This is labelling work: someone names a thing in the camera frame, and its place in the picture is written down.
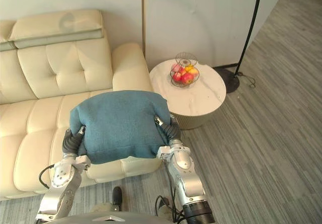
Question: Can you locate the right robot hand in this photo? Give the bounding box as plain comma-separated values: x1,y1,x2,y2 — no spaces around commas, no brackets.
153,115,181,144

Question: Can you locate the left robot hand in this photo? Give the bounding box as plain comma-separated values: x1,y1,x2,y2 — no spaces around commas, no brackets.
62,125,87,158

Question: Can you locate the teal blue cushion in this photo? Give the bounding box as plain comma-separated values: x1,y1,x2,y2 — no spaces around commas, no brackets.
69,90,171,165

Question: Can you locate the round white marble side table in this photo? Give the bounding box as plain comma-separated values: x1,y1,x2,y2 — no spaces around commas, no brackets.
148,59,227,130

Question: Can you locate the cream leather sofa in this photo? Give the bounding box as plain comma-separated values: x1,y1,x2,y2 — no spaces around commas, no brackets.
0,9,162,201

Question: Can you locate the dark robot foot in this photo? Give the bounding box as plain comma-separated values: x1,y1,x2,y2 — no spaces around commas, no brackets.
112,186,124,206

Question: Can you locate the robot body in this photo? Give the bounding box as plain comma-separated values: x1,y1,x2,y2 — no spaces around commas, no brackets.
50,210,174,224

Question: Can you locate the black floor lamp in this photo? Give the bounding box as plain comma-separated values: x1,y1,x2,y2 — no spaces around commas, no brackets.
212,0,264,94

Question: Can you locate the wire fruit basket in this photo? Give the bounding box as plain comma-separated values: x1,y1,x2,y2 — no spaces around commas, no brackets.
170,52,200,88

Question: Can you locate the black lamp power cable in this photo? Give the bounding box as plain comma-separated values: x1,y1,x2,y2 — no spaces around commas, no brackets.
236,71,257,88

